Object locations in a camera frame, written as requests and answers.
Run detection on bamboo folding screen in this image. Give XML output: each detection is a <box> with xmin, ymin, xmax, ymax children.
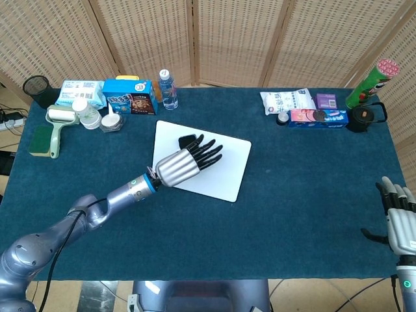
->
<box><xmin>0</xmin><ymin>0</ymin><xmax>416</xmax><ymax>202</ymax></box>

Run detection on green lint roller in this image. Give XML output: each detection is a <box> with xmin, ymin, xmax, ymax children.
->
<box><xmin>45</xmin><ymin>105</ymin><xmax>81</xmax><ymax>160</ymax></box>

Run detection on small purple box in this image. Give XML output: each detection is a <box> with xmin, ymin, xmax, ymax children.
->
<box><xmin>316</xmin><ymin>93</ymin><xmax>339</xmax><ymax>111</ymax></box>

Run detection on clear water bottle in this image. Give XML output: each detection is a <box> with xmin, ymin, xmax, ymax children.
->
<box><xmin>158</xmin><ymin>69</ymin><xmax>179</xmax><ymax>111</ymax></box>

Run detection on blue wet wipes pack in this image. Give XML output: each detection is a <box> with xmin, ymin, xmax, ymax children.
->
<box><xmin>55</xmin><ymin>79</ymin><xmax>108</xmax><ymax>110</ymax></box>

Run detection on white power strip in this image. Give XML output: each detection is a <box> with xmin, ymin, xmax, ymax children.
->
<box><xmin>0</xmin><ymin>117</ymin><xmax>26</xmax><ymax>131</ymax></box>

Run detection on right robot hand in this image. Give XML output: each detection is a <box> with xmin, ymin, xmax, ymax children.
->
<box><xmin>360</xmin><ymin>176</ymin><xmax>416</xmax><ymax>255</ymax></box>

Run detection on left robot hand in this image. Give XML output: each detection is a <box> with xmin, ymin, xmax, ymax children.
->
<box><xmin>152</xmin><ymin>133</ymin><xmax>224</xmax><ymax>188</ymax></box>

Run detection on white rectangular board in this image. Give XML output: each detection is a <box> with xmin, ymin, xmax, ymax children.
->
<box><xmin>151</xmin><ymin>120</ymin><xmax>252</xmax><ymax>203</ymax></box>

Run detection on small black rectangular object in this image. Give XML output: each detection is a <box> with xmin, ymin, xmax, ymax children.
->
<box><xmin>177</xmin><ymin>133</ymin><xmax>198</xmax><ymax>151</ymax></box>

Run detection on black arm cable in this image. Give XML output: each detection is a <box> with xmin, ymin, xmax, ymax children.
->
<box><xmin>38</xmin><ymin>198</ymin><xmax>108</xmax><ymax>312</ymax></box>

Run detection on white snack bag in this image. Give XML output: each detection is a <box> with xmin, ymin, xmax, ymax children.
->
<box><xmin>259</xmin><ymin>88</ymin><xmax>317</xmax><ymax>116</ymax></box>

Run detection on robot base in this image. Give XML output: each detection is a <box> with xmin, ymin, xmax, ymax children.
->
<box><xmin>127</xmin><ymin>279</ymin><xmax>276</xmax><ymax>312</ymax></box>

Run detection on green chips can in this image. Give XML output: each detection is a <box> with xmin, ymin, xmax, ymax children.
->
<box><xmin>344</xmin><ymin>58</ymin><xmax>400</xmax><ymax>110</ymax></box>

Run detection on blue table mat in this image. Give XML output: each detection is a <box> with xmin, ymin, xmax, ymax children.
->
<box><xmin>0</xmin><ymin>86</ymin><xmax>416</xmax><ymax>283</ymax></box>

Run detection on black mesh pen holder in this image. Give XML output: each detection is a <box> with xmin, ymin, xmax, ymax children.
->
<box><xmin>22</xmin><ymin>75</ymin><xmax>60</xmax><ymax>110</ymax></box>

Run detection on green scrubbing sponge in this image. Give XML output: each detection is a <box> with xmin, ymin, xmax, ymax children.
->
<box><xmin>29</xmin><ymin>125</ymin><xmax>53</xmax><ymax>158</ymax></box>

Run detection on blue oreo cookie box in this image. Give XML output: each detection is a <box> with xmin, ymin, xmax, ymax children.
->
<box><xmin>288</xmin><ymin>109</ymin><xmax>350</xmax><ymax>129</ymax></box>

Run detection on white lidded jar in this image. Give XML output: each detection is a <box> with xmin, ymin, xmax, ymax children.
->
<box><xmin>71</xmin><ymin>97</ymin><xmax>102</xmax><ymax>131</ymax></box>

